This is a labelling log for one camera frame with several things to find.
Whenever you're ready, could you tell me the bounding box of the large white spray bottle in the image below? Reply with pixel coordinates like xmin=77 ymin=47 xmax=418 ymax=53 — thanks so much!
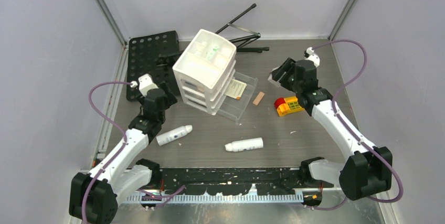
xmin=156 ymin=125 xmax=193 ymax=146

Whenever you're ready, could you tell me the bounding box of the white sachet packet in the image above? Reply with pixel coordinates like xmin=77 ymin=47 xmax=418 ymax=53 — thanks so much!
xmin=224 ymin=79 xmax=247 ymax=100

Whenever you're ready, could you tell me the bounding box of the white plastic drawer organizer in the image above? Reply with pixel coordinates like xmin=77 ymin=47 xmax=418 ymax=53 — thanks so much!
xmin=173 ymin=29 xmax=258 ymax=124

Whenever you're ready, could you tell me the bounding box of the small white bottle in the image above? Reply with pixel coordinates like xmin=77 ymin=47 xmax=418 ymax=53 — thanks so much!
xmin=225 ymin=137 xmax=263 ymax=152

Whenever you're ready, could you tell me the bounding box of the white barcode packet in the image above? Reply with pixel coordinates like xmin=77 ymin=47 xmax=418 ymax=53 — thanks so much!
xmin=268 ymin=74 xmax=281 ymax=88

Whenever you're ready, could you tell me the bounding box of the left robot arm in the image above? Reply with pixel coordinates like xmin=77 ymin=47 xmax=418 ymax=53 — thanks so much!
xmin=68 ymin=86 xmax=177 ymax=223

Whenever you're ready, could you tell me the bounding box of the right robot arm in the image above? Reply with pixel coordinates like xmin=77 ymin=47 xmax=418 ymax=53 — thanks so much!
xmin=268 ymin=58 xmax=393 ymax=200

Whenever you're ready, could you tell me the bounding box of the beige concealer stick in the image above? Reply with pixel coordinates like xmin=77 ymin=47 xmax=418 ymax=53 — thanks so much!
xmin=252 ymin=91 xmax=265 ymax=106

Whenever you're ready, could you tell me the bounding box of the yellow red toy block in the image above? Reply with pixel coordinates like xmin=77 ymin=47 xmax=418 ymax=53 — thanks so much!
xmin=274 ymin=96 xmax=304 ymax=117

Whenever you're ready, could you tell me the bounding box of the black music stand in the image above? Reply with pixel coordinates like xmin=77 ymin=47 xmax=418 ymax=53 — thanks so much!
xmin=125 ymin=3 xmax=270 ymax=102

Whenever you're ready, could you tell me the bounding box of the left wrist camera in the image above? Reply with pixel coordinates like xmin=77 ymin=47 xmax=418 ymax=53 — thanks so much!
xmin=130 ymin=73 xmax=158 ymax=97

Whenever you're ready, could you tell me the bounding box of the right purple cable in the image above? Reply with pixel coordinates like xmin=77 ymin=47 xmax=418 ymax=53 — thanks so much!
xmin=305 ymin=39 xmax=405 ymax=211

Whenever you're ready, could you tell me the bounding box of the purple cable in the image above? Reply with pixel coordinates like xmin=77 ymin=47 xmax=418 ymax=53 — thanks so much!
xmin=80 ymin=81 xmax=187 ymax=224
xmin=305 ymin=39 xmax=405 ymax=211

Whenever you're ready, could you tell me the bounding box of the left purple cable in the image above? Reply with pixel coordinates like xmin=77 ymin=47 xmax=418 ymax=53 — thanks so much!
xmin=80 ymin=81 xmax=187 ymax=224

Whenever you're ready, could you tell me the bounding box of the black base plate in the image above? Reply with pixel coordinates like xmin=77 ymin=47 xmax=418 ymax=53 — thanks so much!
xmin=128 ymin=167 xmax=334 ymax=196

